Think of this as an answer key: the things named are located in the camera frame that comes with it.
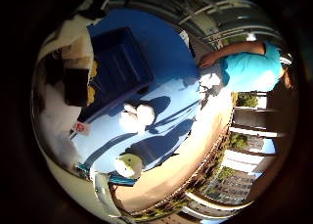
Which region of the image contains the brown spotted white plush toy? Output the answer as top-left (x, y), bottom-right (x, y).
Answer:
top-left (38, 82), bottom-right (93, 168)

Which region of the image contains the white fluffy plush toy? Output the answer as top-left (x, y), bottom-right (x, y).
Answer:
top-left (117, 102), bottom-right (157, 133)

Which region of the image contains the light green plush toy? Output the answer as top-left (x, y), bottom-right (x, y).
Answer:
top-left (112, 153), bottom-right (144, 179)

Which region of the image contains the person in cyan shirt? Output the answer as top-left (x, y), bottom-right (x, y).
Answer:
top-left (220, 39), bottom-right (294, 94)

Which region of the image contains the cyan strap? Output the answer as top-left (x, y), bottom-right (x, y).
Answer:
top-left (76, 161), bottom-right (139, 187)

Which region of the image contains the dark blue plastic container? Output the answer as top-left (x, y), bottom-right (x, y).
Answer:
top-left (77, 25), bottom-right (155, 122)

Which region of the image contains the white balcony railing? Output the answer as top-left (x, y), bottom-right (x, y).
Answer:
top-left (177, 0), bottom-right (285, 49)

